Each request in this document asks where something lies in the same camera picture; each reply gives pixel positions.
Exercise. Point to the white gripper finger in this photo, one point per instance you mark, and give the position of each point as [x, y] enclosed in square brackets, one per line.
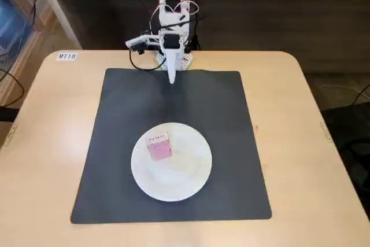
[176, 62]
[171, 66]

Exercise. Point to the white gripper body, black motor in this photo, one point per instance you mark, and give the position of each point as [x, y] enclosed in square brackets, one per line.
[170, 41]

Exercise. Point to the pink printed small box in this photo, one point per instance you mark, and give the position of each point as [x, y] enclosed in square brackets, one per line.
[159, 150]

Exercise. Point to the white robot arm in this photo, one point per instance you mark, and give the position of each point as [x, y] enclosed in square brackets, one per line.
[173, 17]

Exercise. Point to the white round dish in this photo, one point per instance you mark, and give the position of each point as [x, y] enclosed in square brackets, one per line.
[179, 177]

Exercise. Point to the dark grey mat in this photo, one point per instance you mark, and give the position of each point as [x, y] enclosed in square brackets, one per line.
[173, 108]

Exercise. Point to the white MT18 label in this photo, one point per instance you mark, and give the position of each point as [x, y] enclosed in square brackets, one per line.
[67, 56]

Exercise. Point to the blue translucent bin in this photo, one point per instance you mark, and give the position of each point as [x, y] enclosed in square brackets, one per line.
[11, 18]

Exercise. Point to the black bar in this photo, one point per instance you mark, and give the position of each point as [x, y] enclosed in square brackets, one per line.
[7, 114]

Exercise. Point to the patterned robot base plate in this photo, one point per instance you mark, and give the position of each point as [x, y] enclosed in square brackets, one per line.
[186, 62]

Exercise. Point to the wrist camera on white mount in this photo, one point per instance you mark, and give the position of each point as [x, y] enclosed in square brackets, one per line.
[136, 41]

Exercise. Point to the metal table edge bracket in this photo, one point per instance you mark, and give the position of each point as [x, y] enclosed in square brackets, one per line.
[326, 132]
[11, 135]

